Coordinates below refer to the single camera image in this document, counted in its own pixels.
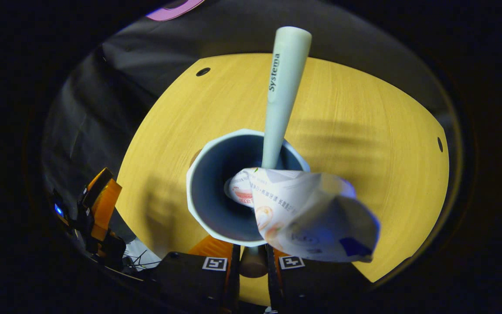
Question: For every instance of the black backdrop cloth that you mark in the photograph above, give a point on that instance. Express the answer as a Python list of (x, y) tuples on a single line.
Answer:
[(146, 65)]

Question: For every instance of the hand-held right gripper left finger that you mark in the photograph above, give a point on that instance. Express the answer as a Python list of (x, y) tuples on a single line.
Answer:
[(233, 283)]

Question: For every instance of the white toothpaste tube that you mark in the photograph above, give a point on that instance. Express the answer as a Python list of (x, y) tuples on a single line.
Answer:
[(316, 218)]

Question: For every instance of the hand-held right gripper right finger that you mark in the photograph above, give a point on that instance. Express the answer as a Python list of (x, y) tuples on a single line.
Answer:
[(273, 283)]

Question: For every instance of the wooden desktop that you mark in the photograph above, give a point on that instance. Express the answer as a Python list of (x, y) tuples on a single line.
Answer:
[(364, 165)]

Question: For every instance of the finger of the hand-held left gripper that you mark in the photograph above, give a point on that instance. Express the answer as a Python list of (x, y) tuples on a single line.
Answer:
[(107, 203)]

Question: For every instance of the white toothbrush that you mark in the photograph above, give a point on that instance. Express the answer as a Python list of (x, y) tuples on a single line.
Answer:
[(283, 87)]

